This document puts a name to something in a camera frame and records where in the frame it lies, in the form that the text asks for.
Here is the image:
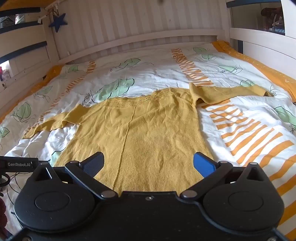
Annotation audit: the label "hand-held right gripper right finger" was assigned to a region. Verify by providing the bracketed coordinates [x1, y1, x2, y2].
[180, 152, 271, 201]

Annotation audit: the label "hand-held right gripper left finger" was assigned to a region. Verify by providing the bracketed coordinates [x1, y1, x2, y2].
[26, 152, 118, 200]

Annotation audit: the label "yellow knit sweater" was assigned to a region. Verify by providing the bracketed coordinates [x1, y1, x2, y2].
[23, 83, 273, 195]

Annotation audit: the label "cluttered clothes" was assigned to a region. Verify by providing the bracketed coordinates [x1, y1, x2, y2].
[261, 7, 285, 32]

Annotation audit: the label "white leaf print duvet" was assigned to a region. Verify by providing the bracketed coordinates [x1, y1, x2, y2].
[0, 43, 296, 241]

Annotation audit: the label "orange bed sheet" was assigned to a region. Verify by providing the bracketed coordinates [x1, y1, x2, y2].
[0, 40, 296, 124]

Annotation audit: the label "blue star decoration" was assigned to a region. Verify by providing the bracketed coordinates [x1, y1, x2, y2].
[48, 13, 68, 32]

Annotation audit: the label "black cable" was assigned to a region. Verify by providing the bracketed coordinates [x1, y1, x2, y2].
[0, 172, 31, 188]

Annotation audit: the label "white wooden bed frame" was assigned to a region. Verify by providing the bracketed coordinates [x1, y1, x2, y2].
[0, 0, 296, 109]

